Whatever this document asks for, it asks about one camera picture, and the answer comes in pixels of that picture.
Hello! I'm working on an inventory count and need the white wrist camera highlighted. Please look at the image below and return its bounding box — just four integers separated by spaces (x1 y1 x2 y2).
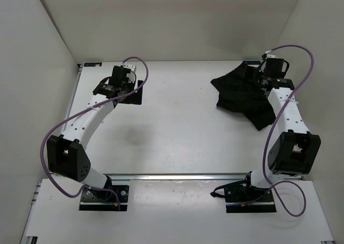
121 63 137 84
261 50 278 60

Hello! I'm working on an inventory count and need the aluminium front rail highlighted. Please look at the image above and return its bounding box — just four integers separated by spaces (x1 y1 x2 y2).
109 173 246 181

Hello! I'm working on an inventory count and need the black pleated skirt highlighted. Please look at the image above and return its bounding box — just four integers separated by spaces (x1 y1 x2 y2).
211 63 275 131

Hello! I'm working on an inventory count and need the left blue corner label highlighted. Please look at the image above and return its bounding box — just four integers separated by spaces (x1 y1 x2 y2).
83 62 102 67

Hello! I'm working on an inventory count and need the left aluminium side rail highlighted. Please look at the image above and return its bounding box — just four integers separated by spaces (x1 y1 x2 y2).
65 63 83 119

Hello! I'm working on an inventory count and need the blue corner label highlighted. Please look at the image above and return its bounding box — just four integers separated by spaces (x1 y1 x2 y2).
242 60 261 66
83 62 102 67

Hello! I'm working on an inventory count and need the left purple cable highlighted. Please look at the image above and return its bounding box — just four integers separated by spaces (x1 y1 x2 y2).
40 56 150 204

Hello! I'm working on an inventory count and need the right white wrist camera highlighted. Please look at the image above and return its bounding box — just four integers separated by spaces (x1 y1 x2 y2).
261 50 278 60

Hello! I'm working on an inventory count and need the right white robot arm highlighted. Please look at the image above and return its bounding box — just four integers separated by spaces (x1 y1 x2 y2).
239 55 321 202

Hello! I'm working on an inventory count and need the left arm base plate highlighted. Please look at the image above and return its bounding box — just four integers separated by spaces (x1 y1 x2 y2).
79 184 130 212

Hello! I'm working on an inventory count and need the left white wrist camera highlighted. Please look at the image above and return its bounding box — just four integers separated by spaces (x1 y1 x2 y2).
121 63 137 84

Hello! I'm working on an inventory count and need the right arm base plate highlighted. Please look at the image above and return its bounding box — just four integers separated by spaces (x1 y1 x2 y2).
210 179 277 213

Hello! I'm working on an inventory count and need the right blue corner label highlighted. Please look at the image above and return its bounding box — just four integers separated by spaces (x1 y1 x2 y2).
242 60 261 66

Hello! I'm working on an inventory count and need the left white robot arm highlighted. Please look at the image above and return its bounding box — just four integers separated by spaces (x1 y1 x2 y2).
46 64 143 200

